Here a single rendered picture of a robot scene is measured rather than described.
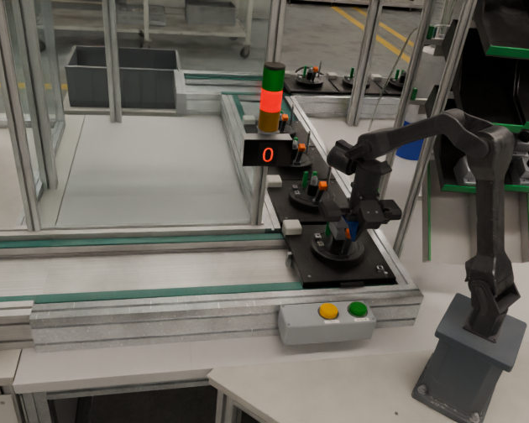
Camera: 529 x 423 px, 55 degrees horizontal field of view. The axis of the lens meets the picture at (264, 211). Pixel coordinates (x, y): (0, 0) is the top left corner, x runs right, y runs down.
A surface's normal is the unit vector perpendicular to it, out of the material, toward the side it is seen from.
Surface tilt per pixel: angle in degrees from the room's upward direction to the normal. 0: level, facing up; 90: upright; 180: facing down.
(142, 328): 90
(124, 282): 0
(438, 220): 45
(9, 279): 0
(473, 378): 90
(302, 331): 90
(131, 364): 0
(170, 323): 90
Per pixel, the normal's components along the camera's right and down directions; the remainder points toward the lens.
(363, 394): 0.10, -0.84
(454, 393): -0.56, 0.40
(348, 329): 0.18, 0.54
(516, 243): 0.07, -0.22
